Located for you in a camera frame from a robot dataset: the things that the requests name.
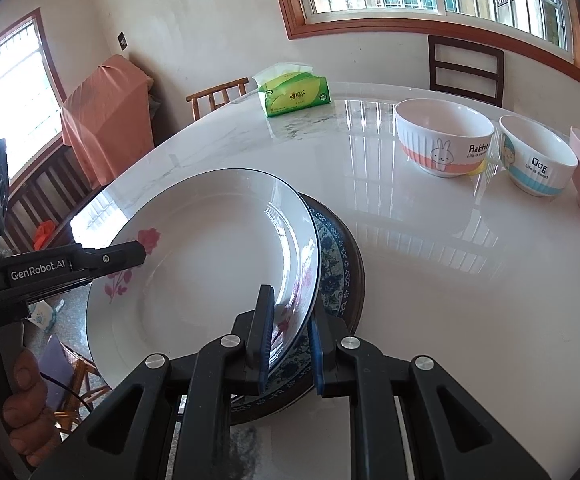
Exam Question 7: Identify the white plate pink flowers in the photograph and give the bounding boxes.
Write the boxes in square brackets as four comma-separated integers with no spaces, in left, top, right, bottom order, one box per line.
[86,168,321,388]

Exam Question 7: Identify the white rabbit bowl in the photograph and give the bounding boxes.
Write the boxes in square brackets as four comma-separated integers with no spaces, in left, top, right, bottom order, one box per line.
[394,98,495,178]

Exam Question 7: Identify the white dog bowl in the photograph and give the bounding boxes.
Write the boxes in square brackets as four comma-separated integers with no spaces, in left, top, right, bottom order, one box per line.
[499,115,578,197]

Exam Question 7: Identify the left hand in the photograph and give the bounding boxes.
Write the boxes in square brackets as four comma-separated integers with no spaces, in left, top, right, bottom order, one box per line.
[0,349,61,467]

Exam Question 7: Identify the blue patterned dark plate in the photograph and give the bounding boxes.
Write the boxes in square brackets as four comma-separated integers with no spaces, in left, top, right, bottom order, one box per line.
[230,195,365,426]

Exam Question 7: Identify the bamboo stool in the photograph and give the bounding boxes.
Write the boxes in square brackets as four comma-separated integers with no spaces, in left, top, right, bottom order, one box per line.
[55,344,112,438]

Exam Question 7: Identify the side window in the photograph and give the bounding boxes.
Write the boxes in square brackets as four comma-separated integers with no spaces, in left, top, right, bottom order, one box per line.
[0,9,66,178]

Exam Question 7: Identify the orange cloth covered furniture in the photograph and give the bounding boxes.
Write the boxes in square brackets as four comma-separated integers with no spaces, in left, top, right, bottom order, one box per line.
[60,54,154,190]

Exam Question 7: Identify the light wooden chair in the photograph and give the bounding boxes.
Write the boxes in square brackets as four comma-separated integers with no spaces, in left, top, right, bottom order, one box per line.
[186,77,249,122]

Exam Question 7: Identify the green tissue pack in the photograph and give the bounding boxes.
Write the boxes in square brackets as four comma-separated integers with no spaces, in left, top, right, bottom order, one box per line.
[254,62,331,118]

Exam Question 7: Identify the dark wooden chair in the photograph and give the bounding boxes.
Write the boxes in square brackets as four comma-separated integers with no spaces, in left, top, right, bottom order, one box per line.
[427,35,506,107]

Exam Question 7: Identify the black wall switch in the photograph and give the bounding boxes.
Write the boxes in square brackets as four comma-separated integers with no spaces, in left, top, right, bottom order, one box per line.
[116,32,128,51]

